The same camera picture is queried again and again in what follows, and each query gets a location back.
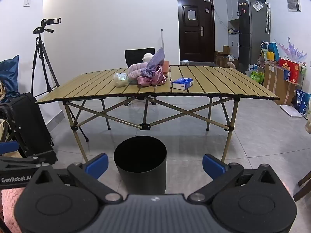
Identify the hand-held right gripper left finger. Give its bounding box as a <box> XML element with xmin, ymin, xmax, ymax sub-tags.
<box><xmin>31</xmin><ymin>153</ymin><xmax>123</xmax><ymax>203</ymax></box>

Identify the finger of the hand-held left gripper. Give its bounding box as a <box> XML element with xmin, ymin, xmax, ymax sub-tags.
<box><xmin>0</xmin><ymin>141</ymin><xmax>49</xmax><ymax>168</ymax></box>

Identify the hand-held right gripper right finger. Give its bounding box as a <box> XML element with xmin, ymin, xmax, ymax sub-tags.
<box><xmin>188</xmin><ymin>153</ymin><xmax>282</xmax><ymax>203</ymax></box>

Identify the black round trash bin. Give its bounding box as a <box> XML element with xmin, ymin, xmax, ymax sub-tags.
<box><xmin>113</xmin><ymin>136</ymin><xmax>167</xmax><ymax>195</ymax></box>

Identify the clear plastic bag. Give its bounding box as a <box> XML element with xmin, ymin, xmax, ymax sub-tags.
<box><xmin>113</xmin><ymin>73</ymin><xmax>128</xmax><ymax>88</ymax></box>

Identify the blue tissue pack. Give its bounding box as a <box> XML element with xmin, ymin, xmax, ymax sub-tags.
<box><xmin>172</xmin><ymin>78</ymin><xmax>194</xmax><ymax>90</ymax></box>

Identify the pink fuzzy headband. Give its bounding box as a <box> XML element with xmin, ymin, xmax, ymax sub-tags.
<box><xmin>128</xmin><ymin>63</ymin><xmax>149</xmax><ymax>78</ymax></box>

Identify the purple woven pouch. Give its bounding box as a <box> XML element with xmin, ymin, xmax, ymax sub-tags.
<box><xmin>146</xmin><ymin>47</ymin><xmax>166</xmax><ymax>70</ymax></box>

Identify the black suitcase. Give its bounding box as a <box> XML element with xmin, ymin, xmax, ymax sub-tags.
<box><xmin>0</xmin><ymin>92</ymin><xmax>58</xmax><ymax>165</ymax></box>

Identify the blue fabric bag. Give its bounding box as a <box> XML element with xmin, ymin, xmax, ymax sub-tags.
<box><xmin>0</xmin><ymin>55</ymin><xmax>19</xmax><ymax>102</ymax></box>

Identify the tan slatted folding table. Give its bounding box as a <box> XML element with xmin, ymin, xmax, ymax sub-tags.
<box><xmin>35</xmin><ymin>65</ymin><xmax>280</xmax><ymax>163</ymax></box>

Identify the dark wooden chair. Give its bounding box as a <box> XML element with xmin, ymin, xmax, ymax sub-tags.
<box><xmin>293</xmin><ymin>170</ymin><xmax>311</xmax><ymax>202</ymax></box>

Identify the white bathroom scale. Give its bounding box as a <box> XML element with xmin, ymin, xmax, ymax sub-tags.
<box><xmin>280</xmin><ymin>104</ymin><xmax>304</xmax><ymax>118</ymax></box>

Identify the green plastic bag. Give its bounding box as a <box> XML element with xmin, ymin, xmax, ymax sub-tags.
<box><xmin>250</xmin><ymin>71</ymin><xmax>264</xmax><ymax>83</ymax></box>

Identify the large cardboard box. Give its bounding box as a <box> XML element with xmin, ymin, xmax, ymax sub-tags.
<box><xmin>263</xmin><ymin>62</ymin><xmax>302</xmax><ymax>105</ymax></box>

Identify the open cardboard box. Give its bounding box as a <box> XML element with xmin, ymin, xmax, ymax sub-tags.
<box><xmin>215</xmin><ymin>51</ymin><xmax>231</xmax><ymax>66</ymax></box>

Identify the blue printed sack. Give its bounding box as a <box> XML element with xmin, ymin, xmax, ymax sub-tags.
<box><xmin>295</xmin><ymin>90</ymin><xmax>311</xmax><ymax>116</ymax></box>

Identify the black folding chair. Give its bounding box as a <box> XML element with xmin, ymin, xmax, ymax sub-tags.
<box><xmin>124</xmin><ymin>47</ymin><xmax>156</xmax><ymax>106</ymax></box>

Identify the white base cabinet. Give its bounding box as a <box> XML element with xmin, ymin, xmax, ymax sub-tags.
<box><xmin>228</xmin><ymin>33</ymin><xmax>240</xmax><ymax>61</ymax></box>

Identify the red gift box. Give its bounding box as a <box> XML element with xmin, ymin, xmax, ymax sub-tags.
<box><xmin>279</xmin><ymin>58</ymin><xmax>300</xmax><ymax>82</ymax></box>

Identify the dark brown door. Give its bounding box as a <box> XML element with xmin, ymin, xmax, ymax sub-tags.
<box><xmin>177</xmin><ymin>0</ymin><xmax>215</xmax><ymax>62</ymax></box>

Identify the blue gift bag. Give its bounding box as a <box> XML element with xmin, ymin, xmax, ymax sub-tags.
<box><xmin>268</xmin><ymin>42</ymin><xmax>280</xmax><ymax>62</ymax></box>

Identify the grey refrigerator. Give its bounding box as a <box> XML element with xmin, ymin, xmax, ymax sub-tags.
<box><xmin>237</xmin><ymin>0</ymin><xmax>271</xmax><ymax>74</ymax></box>

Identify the white electrical panel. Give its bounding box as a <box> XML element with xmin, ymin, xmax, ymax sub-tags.
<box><xmin>286</xmin><ymin>0</ymin><xmax>302</xmax><ymax>12</ymax></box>

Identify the black camcorder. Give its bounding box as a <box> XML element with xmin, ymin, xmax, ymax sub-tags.
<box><xmin>40</xmin><ymin>18</ymin><xmax>62</xmax><ymax>28</ymax></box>

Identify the purple coral wall sticker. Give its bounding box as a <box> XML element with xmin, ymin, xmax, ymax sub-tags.
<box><xmin>274</xmin><ymin>37</ymin><xmax>307</xmax><ymax>62</ymax></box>

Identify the white wall cabinet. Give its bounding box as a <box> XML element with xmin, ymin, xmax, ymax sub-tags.
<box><xmin>226</xmin><ymin>0</ymin><xmax>251</xmax><ymax>21</ymax></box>

